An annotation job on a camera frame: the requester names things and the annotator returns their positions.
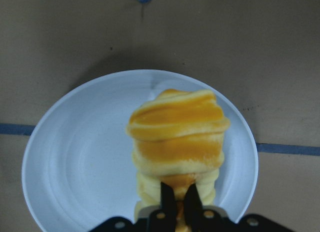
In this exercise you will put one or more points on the orange striped bread roll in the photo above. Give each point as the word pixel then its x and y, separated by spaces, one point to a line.
pixel 177 140

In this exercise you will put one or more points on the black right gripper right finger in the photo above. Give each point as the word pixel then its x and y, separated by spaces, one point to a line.
pixel 192 208

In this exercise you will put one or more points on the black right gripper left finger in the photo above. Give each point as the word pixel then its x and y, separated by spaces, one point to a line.
pixel 170 216

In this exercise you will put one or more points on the light blue plate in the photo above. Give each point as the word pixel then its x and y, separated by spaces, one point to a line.
pixel 78 169

